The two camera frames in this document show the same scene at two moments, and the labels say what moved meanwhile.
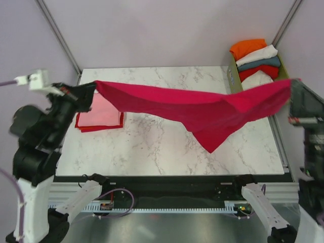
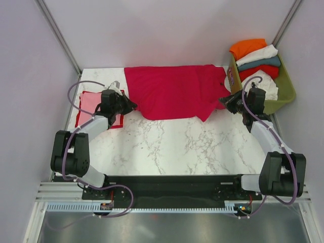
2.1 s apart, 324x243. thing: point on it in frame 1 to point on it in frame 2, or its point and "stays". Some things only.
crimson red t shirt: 210,116 to 177,92
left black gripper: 81,94 to 130,106
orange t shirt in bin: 240,48 stays
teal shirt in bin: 274,62 stays
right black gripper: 308,105 to 235,97
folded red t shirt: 86,128 stays
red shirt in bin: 273,72 stays
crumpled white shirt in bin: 258,78 stays
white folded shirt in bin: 271,51 stays
